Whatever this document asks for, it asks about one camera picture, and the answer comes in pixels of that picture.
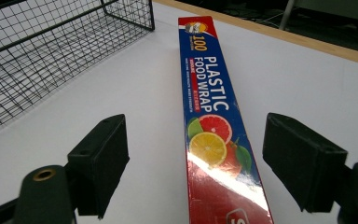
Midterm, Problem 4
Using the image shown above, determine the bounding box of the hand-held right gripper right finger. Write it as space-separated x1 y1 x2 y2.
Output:
262 112 349 214

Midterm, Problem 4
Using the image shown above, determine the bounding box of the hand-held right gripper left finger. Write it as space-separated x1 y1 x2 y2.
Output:
66 113 131 220

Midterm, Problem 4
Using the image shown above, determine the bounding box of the blue plastic wrap box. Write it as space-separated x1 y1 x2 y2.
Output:
177 16 275 224

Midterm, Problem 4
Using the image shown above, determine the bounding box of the black wire mesh basket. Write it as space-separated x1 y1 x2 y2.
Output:
0 0 156 138

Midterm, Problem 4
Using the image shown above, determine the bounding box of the grey metal stand leg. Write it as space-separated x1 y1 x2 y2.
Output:
279 0 296 32

